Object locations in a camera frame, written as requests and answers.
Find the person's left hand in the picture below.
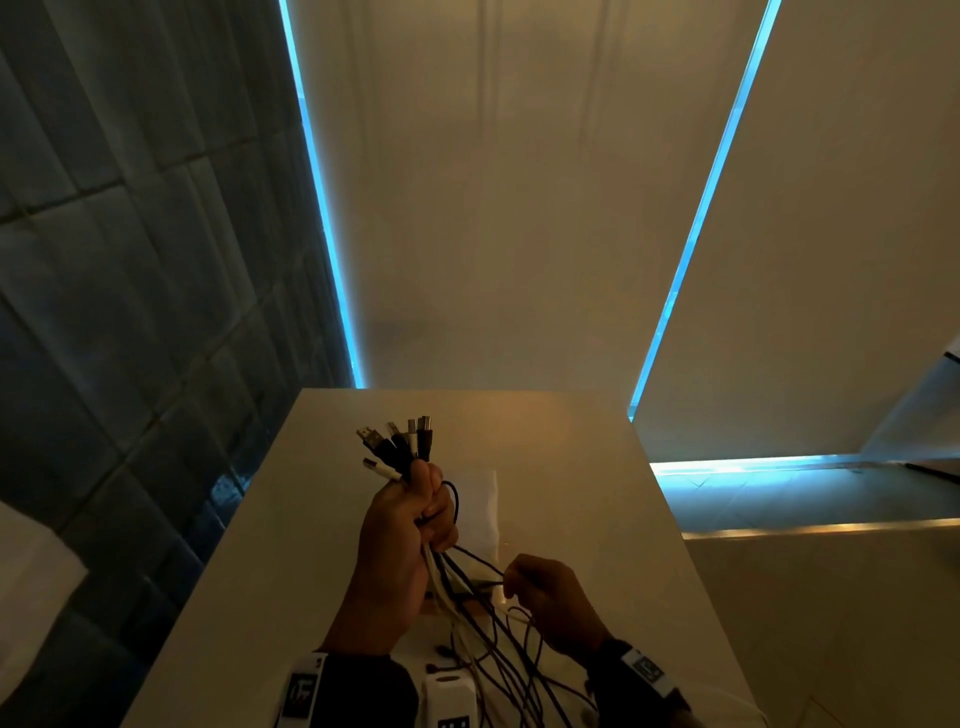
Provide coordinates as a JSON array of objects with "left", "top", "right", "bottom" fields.
[{"left": 322, "top": 461, "right": 460, "bottom": 658}]

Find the person's right hand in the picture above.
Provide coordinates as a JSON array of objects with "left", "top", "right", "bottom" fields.
[{"left": 500, "top": 554, "right": 613, "bottom": 666}]

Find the tangle of cables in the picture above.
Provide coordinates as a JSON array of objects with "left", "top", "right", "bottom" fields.
[{"left": 419, "top": 554, "right": 601, "bottom": 728}]

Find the white plastic pouch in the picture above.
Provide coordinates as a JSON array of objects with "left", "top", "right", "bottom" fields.
[{"left": 449, "top": 470, "right": 502, "bottom": 601}]

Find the white table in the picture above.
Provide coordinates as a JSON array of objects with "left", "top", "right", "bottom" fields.
[{"left": 123, "top": 388, "right": 766, "bottom": 728}]

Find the window sill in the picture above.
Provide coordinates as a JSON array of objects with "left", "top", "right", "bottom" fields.
[{"left": 650, "top": 453, "right": 960, "bottom": 540}]

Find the white pillow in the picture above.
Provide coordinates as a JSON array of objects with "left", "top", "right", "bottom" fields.
[{"left": 0, "top": 500, "right": 90, "bottom": 695}]

